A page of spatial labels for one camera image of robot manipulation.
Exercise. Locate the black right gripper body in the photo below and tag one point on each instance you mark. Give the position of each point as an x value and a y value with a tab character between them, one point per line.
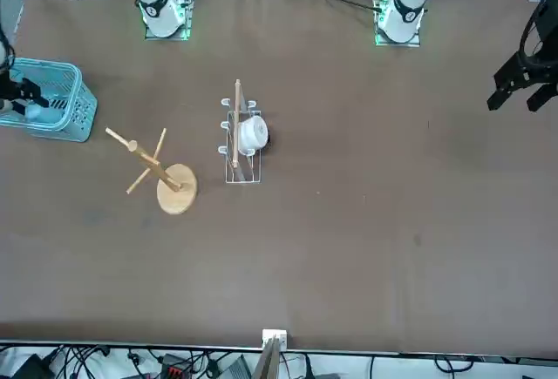
9	87

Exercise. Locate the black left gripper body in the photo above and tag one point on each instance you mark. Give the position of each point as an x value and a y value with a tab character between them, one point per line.
548	26

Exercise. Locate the light blue plastic cup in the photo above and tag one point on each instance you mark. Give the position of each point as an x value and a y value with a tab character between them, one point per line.
34	112

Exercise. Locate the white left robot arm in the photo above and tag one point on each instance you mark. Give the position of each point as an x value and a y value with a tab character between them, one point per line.
407	4

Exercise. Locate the blue plastic slotted basket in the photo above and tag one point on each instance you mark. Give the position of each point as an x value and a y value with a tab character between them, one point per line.
80	128

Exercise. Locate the wooden cup rack tree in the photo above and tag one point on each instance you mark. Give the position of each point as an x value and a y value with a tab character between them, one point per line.
176	196

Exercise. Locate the white ceramic cup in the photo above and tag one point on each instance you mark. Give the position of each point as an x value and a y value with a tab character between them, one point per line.
253	133

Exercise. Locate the black box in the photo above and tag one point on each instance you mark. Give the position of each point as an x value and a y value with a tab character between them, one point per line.
32	368

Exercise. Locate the black and red power strip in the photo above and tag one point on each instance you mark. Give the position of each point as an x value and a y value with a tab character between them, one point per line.
174	370

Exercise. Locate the grey power adapter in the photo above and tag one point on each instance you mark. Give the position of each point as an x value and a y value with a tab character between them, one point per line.
235	368

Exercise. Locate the white post bracket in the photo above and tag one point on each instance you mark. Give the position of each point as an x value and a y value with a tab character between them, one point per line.
274	334

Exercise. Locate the aluminium camera post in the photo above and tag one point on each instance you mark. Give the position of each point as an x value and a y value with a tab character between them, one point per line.
268	361

